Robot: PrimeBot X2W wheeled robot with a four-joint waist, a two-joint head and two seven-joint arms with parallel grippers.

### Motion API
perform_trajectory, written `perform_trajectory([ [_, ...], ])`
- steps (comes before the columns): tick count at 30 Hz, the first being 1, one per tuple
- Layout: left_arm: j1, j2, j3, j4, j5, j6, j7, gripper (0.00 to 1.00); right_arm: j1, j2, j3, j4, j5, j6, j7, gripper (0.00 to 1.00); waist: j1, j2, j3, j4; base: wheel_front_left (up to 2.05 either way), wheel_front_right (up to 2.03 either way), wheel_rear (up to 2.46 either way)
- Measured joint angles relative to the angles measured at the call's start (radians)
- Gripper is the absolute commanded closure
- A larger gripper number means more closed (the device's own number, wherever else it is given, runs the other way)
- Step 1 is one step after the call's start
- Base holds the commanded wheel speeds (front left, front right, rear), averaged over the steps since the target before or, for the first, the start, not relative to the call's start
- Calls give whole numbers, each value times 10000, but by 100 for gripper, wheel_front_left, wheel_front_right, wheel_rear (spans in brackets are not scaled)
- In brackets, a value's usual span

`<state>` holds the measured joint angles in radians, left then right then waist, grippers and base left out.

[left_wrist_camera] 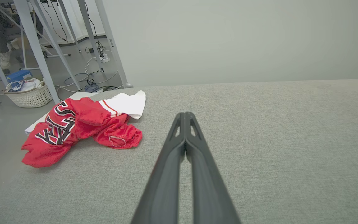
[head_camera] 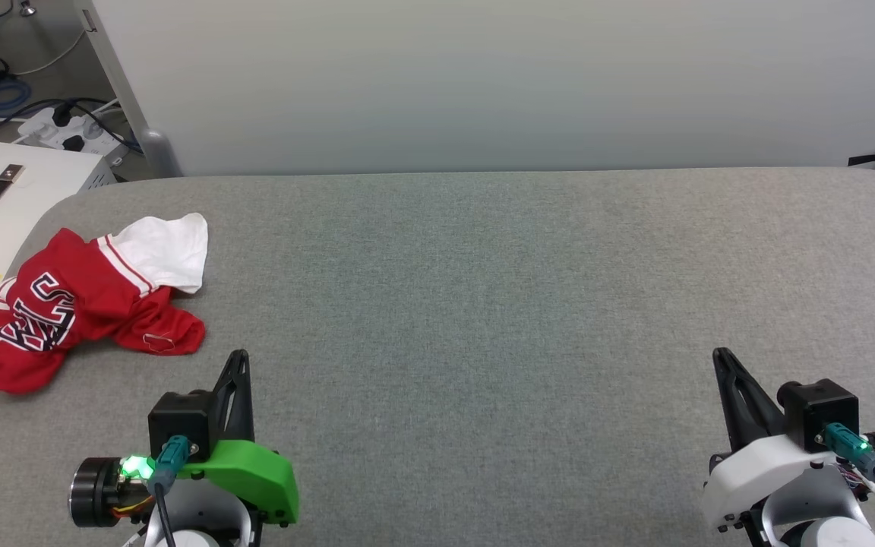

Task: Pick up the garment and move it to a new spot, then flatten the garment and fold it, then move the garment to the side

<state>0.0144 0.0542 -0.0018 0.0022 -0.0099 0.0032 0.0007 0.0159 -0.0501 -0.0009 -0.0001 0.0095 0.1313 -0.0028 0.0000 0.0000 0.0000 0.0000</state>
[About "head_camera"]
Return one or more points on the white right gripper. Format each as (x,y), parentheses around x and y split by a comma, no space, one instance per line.
(756,471)

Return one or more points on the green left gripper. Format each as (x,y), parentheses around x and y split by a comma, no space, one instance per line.
(255,471)

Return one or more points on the red and white t-shirt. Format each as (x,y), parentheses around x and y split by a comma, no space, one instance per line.
(88,296)

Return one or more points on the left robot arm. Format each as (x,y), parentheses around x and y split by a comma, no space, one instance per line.
(96,494)

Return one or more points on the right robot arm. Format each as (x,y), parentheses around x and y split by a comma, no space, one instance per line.
(825,524)

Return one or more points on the grey metal partition foot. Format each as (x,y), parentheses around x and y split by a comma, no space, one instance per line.
(158,156)

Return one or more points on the white equipment box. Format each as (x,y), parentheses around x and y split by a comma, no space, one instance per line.
(35,182)

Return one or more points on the white power strip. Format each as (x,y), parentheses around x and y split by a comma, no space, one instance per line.
(96,137)

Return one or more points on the black power plug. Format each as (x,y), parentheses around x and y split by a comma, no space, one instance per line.
(63,116)
(74,143)

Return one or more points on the white partition panel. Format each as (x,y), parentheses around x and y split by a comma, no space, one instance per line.
(483,76)

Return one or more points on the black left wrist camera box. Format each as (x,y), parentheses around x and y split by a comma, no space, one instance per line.
(179,418)

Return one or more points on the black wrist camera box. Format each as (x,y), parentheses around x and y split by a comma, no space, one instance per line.
(825,410)
(179,418)

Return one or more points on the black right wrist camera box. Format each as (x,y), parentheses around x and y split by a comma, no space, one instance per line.
(825,410)

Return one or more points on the teal left camera connector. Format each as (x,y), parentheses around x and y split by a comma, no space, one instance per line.
(172,460)

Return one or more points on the teal camera connector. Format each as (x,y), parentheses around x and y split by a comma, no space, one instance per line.
(172,460)
(848,444)

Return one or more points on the teal right camera connector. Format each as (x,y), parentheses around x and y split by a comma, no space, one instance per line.
(848,444)

